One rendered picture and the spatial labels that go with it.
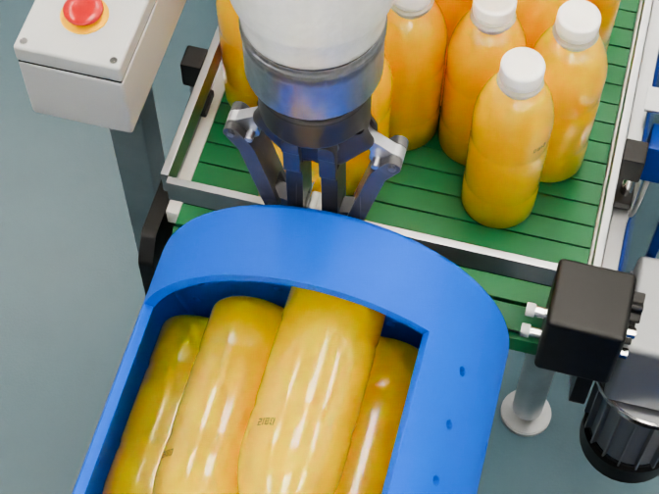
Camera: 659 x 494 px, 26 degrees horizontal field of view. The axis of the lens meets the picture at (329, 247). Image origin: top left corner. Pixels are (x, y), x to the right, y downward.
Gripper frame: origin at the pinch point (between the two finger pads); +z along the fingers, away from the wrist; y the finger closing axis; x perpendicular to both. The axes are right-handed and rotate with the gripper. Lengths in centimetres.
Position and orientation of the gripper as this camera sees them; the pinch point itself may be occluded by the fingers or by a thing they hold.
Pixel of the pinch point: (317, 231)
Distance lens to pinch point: 109.3
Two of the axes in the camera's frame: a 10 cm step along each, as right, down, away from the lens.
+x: -2.6, 8.4, -4.9
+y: -9.7, -2.2, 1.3
